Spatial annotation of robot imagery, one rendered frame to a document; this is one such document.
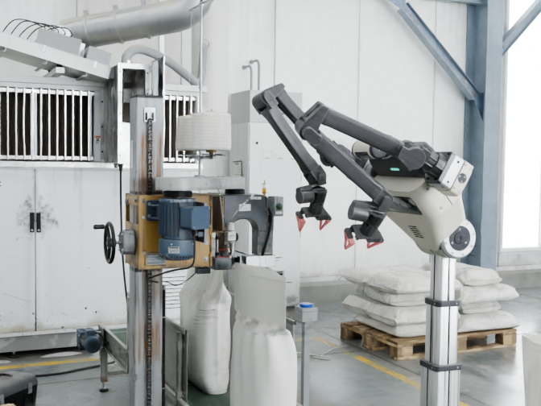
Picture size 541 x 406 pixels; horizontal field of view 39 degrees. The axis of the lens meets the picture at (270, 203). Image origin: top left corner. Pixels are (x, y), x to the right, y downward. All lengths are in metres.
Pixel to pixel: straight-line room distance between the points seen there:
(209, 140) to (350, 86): 5.29
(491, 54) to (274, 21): 2.54
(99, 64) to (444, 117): 4.60
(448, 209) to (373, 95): 5.62
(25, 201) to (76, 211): 0.38
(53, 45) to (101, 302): 1.96
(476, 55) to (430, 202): 6.46
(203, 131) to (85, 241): 2.99
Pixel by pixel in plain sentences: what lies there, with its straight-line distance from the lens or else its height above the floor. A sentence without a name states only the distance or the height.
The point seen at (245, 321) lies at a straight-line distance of 3.08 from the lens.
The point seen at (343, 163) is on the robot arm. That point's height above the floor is 1.48.
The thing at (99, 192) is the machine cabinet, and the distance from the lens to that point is 5.94.
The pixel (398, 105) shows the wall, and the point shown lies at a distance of 8.59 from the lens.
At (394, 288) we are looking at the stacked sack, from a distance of 5.82.
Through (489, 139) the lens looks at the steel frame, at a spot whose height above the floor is 1.78.
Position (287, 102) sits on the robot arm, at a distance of 3.07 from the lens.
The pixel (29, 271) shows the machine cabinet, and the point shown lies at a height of 0.66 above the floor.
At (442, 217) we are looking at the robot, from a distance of 2.86.
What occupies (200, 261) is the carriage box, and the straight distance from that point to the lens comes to 3.30.
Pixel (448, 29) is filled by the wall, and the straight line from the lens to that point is 9.08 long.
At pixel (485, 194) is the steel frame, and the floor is 1.16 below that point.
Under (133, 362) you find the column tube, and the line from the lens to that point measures 3.39.
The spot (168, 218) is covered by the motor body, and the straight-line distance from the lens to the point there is 3.05.
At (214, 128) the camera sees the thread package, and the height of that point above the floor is 1.62.
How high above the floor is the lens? 1.48
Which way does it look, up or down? 3 degrees down
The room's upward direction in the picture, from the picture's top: 1 degrees clockwise
